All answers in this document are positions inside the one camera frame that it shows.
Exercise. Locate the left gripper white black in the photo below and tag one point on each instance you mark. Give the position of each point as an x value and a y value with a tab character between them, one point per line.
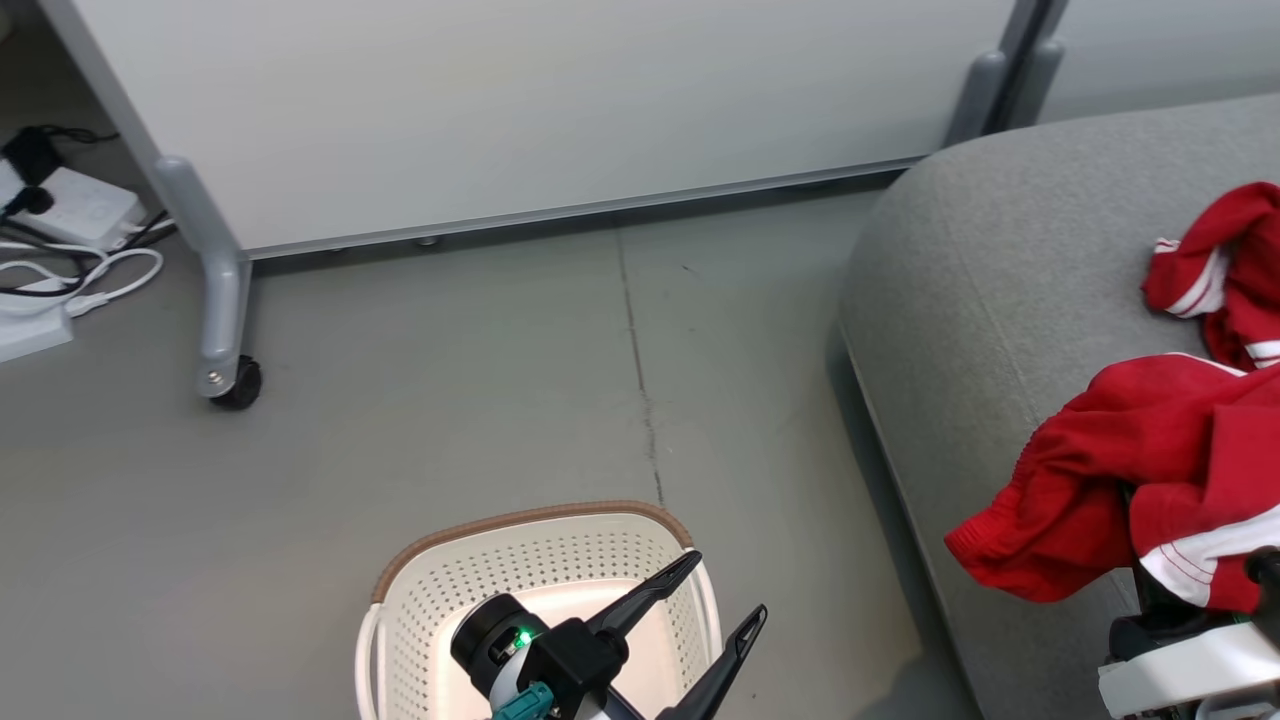
490	635

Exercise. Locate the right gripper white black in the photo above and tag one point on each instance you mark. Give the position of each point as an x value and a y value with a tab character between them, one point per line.
1190	670

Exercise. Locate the red shorts white stripe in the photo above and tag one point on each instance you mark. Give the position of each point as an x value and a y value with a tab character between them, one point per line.
1100	450

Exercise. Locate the red shirt white collar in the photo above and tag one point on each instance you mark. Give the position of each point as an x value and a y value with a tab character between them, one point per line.
1245	230

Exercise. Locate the white perforated laundry basket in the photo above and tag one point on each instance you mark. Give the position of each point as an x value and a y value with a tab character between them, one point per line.
440	590

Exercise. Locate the grey fabric sofa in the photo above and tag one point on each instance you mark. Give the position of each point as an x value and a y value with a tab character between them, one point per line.
1000	300

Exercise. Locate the black caster wheel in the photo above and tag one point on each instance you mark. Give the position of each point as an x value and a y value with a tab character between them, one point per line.
242	385

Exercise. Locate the grey partition leg upright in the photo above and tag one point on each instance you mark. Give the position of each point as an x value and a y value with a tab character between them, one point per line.
978	95
1040	80

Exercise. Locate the narrow white partition panel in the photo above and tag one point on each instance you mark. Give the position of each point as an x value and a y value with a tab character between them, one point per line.
1160	50

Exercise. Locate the large white partition panel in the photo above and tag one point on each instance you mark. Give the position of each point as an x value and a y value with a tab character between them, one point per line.
550	90

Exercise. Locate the grey partition leg with caster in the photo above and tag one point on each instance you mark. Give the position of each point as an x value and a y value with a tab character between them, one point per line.
222	290

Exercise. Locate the plain white power strip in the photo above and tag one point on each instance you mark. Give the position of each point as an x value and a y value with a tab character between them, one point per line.
30	335

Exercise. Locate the white power strip with sockets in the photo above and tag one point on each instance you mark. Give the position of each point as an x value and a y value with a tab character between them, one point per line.
85	210

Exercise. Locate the small black plug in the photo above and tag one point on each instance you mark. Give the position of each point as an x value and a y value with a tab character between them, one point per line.
30	200

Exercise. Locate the black power adapter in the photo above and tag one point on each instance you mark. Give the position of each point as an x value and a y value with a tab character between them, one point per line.
32	155

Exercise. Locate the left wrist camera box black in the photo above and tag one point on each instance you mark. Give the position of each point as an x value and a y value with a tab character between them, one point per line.
575	660

